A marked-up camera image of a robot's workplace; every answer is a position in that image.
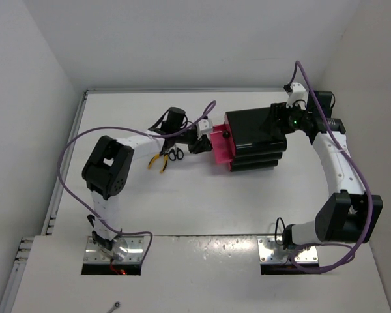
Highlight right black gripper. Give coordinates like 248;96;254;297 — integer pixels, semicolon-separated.
260;100;311;136

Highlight black drawer cabinet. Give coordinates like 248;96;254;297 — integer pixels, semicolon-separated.
225;107;287;172

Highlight yellow handled pliers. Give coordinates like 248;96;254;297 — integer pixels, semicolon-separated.
147;146;170;174

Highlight pink top drawer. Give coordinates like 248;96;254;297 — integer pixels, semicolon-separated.
222;123;232;139

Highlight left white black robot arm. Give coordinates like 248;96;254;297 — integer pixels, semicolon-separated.
82;107;213;259

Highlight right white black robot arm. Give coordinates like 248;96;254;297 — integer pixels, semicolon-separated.
263;83;383;249

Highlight white front platform board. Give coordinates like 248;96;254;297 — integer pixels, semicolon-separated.
13;235;390;312

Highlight small metal wrench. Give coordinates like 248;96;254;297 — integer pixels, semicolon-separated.
107;301;121;313

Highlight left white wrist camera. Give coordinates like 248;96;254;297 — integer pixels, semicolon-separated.
196;119;214;137

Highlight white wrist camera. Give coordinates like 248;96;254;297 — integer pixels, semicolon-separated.
283;82;307;108
196;119;214;137

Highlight black handled scissors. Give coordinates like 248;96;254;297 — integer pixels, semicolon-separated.
168;145;184;162

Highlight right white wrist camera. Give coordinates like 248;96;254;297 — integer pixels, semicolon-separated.
283;82;307;108

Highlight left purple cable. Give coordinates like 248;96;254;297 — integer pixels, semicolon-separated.
58;100;218;258

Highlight purple cable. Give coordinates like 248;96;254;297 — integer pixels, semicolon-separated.
289;60;374;274
58;100;218;258

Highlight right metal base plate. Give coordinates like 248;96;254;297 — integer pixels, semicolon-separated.
257;235;319;265

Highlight metal base plate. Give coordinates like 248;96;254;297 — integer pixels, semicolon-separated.
257;235;319;265
83;237;144;265

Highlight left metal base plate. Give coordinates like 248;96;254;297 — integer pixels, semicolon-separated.
83;237;144;265

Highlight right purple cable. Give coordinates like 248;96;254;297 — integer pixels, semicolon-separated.
289;60;374;274

